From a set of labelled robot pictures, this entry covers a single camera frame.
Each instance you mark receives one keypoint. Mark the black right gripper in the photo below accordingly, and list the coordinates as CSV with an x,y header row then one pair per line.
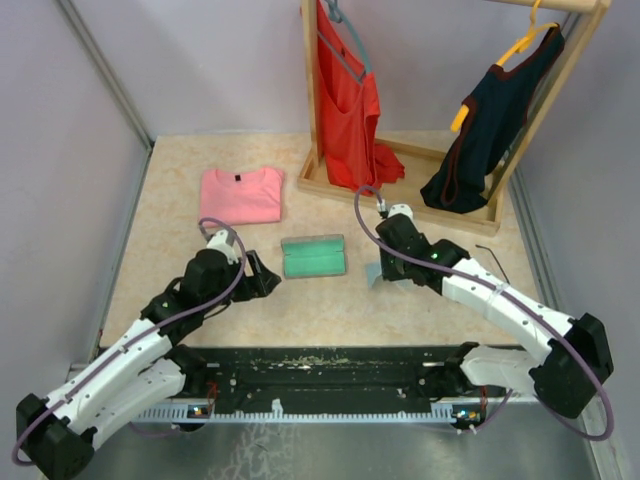
x,y
387,272

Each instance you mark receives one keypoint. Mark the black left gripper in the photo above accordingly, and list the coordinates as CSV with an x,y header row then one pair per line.
x,y
260,284

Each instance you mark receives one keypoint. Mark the light blue cleaning cloth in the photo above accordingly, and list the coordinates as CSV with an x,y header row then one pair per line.
x,y
374,274

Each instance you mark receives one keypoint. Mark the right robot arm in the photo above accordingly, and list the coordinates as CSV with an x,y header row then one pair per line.
x,y
558,355

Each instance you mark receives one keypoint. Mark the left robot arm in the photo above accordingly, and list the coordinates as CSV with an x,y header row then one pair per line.
x,y
60,432

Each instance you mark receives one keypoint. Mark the pink folded t-shirt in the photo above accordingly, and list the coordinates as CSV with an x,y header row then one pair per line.
x,y
246,198

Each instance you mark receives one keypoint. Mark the red t-shirt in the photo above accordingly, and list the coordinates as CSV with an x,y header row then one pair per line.
x,y
349,106

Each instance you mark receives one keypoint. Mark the navy tank top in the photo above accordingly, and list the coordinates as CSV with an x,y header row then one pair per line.
x,y
497,111

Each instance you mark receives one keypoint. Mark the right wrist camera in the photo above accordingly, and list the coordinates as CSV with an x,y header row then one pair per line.
x,y
385,211

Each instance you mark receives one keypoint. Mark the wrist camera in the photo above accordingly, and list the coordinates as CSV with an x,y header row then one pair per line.
x,y
223,242
385,211

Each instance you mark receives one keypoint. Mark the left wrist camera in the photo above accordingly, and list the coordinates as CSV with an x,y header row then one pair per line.
x,y
223,242

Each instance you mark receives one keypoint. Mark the aluminium frame post left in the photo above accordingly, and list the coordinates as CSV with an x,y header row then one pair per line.
x,y
107,74

